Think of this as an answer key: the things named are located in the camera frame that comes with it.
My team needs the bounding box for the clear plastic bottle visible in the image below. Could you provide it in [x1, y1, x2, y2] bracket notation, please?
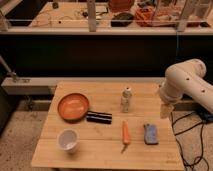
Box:
[121, 87, 132, 113]

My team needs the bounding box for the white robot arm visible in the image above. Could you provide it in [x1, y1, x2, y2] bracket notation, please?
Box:
[159, 59, 213, 114]

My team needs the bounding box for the orange frying pan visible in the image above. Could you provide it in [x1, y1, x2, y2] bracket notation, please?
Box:
[57, 93, 112, 124]

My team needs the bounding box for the orange carrot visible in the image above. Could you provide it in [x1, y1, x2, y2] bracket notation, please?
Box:
[121, 121, 131, 152]

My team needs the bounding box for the blue sponge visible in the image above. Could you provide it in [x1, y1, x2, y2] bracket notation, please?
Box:
[144, 124, 158, 145]

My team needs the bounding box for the white cup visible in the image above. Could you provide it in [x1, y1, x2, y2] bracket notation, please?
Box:
[57, 129, 78, 154]

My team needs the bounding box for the black object on bench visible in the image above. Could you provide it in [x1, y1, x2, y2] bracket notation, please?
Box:
[111, 12, 134, 27]

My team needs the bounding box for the orange box on bench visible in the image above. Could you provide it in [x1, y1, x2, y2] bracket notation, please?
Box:
[135, 9, 173, 27]

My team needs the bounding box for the wooden post on bench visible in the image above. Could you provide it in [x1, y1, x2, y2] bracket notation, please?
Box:
[87, 0, 96, 32]

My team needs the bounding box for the black cable on floor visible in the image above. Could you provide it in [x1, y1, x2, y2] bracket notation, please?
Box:
[170, 110, 211, 171]

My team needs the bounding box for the metal clamp bracket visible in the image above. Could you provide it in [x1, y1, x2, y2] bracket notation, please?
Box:
[0, 55, 30, 83]

